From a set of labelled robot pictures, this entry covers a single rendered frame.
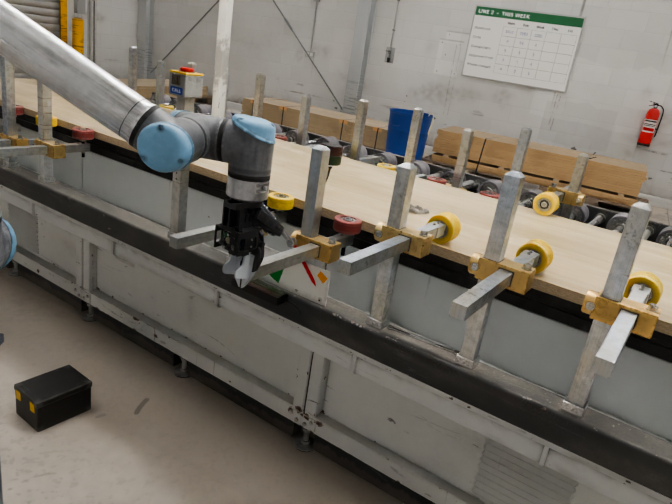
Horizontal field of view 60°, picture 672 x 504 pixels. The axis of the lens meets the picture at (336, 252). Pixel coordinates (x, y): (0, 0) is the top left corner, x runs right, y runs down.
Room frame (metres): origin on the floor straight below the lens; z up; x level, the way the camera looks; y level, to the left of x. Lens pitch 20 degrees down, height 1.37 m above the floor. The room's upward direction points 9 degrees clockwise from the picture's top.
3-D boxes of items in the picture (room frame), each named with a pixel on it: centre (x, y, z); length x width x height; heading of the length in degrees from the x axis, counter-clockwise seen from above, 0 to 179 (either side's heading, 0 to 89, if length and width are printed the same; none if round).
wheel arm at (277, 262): (1.40, 0.08, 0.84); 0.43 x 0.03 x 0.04; 149
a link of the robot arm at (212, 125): (1.19, 0.32, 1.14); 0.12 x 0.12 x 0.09; 87
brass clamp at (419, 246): (1.34, -0.15, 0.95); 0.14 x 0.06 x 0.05; 59
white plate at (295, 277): (1.48, 0.12, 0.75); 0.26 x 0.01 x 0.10; 59
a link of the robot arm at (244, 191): (1.19, 0.20, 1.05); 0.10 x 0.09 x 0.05; 58
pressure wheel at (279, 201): (1.70, 0.19, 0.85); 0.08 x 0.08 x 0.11
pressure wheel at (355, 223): (1.57, -0.02, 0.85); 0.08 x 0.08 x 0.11
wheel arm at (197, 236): (1.53, 0.29, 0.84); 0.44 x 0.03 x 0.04; 149
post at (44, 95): (2.13, 1.15, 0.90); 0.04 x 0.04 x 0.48; 59
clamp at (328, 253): (1.47, 0.06, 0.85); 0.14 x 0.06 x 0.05; 59
